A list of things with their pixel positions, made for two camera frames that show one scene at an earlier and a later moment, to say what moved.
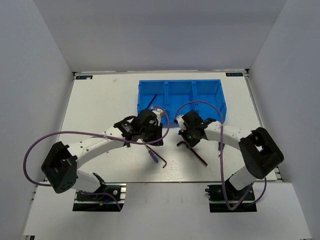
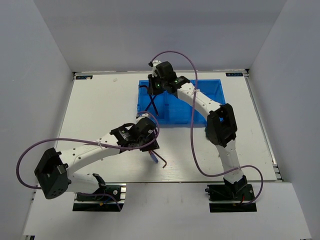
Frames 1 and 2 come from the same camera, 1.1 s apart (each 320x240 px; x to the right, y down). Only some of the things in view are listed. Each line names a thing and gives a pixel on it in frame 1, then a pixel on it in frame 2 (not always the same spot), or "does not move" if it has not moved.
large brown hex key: [193, 151] -> [157, 112]
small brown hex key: [152, 101] does not move
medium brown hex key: [157, 155] does not move
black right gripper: [190, 143] -> [152, 90]
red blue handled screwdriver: [155, 159] does not move
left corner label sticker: [84, 77] does not move
